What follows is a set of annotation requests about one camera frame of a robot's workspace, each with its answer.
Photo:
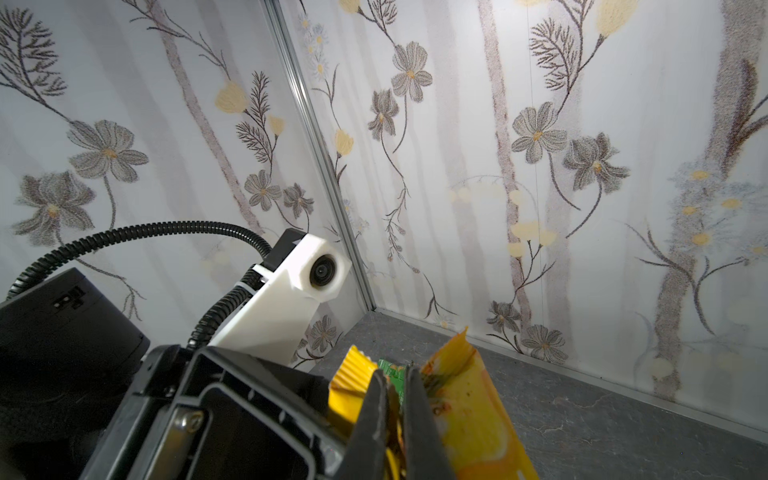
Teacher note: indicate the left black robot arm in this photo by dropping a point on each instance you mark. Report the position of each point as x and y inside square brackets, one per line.
[84, 394]

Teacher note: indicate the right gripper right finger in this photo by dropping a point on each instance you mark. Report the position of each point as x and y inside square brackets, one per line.
[425, 455]

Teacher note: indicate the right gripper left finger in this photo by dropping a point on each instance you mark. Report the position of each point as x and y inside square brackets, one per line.
[365, 453]

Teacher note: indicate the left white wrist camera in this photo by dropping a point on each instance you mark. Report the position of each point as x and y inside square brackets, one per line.
[301, 272]

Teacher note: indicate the yellow snack packet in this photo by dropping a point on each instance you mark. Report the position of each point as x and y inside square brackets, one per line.
[475, 429]

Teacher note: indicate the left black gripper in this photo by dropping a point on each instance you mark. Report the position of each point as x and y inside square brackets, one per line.
[219, 414]

